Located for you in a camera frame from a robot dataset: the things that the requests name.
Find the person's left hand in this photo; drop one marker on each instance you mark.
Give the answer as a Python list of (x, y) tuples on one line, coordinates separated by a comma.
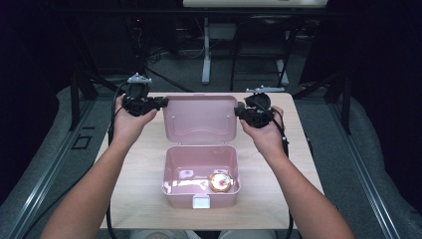
[(129, 127)]

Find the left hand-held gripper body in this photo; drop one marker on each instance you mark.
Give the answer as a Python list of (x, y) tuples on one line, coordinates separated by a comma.
[(137, 99)]

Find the black computer tower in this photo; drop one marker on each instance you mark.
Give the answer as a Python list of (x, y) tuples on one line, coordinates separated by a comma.
[(137, 43)]

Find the small strawberry cream tart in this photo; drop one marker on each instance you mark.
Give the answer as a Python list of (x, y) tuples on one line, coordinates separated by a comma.
[(220, 182)]

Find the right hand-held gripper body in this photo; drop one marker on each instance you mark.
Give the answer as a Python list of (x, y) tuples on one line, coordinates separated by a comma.
[(258, 111)]

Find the white background desk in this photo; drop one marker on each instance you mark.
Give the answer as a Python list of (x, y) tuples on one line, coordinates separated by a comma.
[(253, 3)]

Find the person's right hand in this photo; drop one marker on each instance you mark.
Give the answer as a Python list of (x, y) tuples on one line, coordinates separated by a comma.
[(267, 139)]

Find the black chair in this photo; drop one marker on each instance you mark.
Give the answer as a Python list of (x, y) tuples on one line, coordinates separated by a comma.
[(262, 49)]

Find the black metal stand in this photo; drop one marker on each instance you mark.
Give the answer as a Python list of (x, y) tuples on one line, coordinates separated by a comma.
[(78, 99), (341, 99)]

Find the metal floor rail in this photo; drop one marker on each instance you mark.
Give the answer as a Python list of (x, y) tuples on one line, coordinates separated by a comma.
[(43, 186), (365, 172)]

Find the pink lidded storage box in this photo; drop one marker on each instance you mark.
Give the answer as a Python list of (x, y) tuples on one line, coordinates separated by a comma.
[(199, 166)]

